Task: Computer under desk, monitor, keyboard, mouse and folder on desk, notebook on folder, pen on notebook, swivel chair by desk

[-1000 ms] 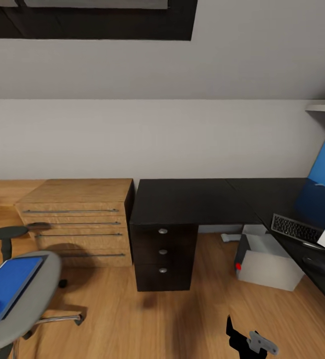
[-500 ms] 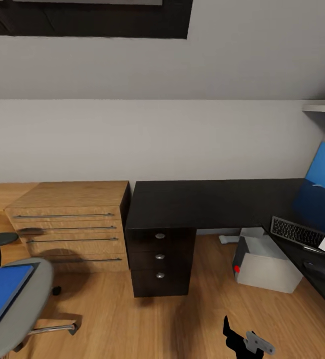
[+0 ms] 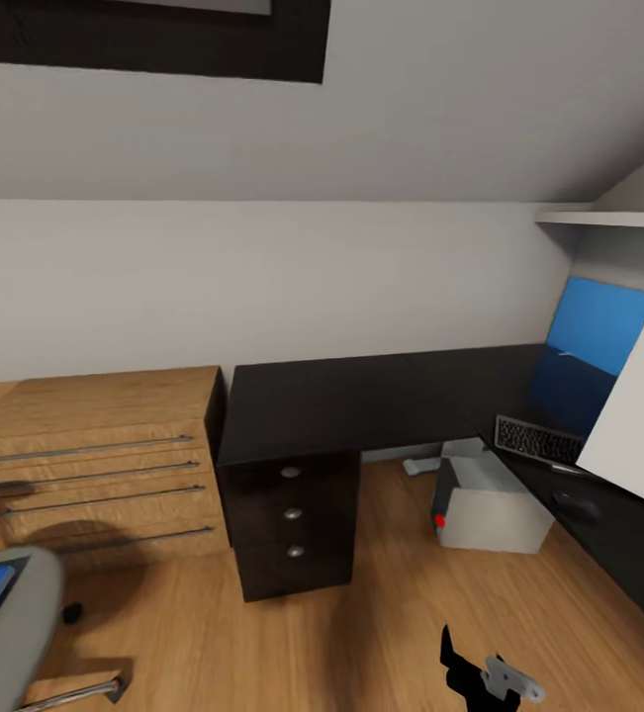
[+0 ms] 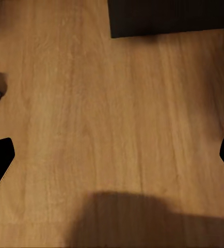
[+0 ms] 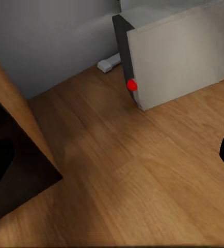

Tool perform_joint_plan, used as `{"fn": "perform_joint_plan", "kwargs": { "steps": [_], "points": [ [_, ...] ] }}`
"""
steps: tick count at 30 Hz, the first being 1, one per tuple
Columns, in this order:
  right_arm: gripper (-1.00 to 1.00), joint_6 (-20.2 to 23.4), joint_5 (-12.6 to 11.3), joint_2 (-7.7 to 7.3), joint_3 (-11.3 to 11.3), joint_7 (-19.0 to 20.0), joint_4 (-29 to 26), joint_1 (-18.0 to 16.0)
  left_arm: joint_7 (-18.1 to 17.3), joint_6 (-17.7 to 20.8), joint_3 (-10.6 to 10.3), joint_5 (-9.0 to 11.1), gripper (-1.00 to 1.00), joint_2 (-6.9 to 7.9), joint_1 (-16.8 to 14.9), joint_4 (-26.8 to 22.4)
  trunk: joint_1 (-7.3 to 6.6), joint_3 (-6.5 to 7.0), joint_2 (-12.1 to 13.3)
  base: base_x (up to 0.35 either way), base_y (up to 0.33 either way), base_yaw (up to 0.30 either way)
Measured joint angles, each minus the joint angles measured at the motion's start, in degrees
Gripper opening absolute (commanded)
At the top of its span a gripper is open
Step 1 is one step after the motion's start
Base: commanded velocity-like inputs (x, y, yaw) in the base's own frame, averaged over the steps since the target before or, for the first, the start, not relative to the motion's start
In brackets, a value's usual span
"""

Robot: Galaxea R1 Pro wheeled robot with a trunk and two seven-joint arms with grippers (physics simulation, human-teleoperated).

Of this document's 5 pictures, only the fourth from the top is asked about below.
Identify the cabinet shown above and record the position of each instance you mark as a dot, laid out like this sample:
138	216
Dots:
132	18

